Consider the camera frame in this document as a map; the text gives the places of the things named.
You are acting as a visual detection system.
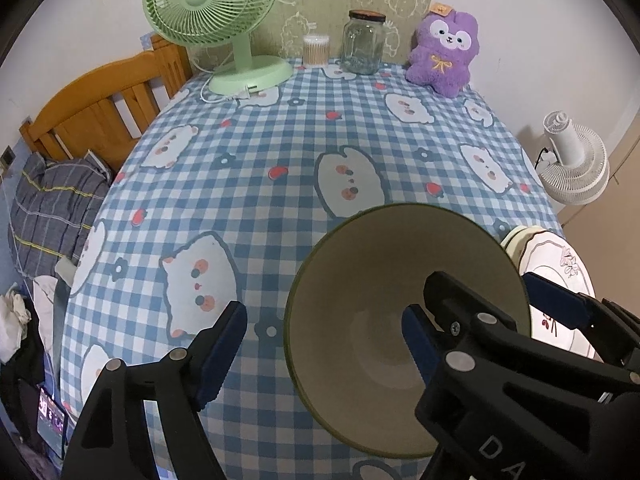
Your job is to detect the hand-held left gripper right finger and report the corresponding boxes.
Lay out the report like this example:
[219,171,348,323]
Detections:
[401,304,442,387]

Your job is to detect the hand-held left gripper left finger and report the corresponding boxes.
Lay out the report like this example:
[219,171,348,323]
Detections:
[62,300,248,480]

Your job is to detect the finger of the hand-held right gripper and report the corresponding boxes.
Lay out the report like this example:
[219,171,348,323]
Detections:
[414,271,640,480]
[522,271,640,372]

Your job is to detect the white plate with red print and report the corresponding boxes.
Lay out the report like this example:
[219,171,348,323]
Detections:
[520,230,597,361]

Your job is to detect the cream yellow floral plate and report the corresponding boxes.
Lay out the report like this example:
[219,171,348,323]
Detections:
[501,225,543,261]

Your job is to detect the green rimmed cream bowl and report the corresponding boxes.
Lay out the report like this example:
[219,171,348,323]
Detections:
[283,203,531,459]

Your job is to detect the white desk fan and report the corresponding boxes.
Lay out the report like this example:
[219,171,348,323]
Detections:
[537,111,611,206]

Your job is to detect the lit phone screen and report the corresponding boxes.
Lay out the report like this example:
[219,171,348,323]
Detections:
[36,385,68,461]

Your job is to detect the blue checkered tablecloth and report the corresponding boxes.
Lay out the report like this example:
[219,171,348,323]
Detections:
[60,57,566,480]

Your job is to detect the dark clothes pile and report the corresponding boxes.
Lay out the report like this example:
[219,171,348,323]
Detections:
[0,310,48,443]

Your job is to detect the white crumpled cloth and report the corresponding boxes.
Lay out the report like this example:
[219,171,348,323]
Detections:
[0,290,32,363]

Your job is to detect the grey plaid quilt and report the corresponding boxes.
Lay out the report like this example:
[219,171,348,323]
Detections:
[7,152,111,281]

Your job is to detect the purple plush toy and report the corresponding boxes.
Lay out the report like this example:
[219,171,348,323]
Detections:
[405,2,483,97]

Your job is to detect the wooden bed headboard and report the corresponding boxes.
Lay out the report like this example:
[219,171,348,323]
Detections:
[20,35,193,171]

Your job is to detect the glass jar with dark lid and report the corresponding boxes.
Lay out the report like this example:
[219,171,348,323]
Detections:
[341,10,387,76]

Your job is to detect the cotton swab container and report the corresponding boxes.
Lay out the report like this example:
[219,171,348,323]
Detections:
[303,35,331,67]

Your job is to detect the green desk fan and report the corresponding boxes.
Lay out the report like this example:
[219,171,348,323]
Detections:
[142,0,293,97]

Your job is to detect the white fan cable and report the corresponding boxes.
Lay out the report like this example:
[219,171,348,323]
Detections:
[199,74,251,103]

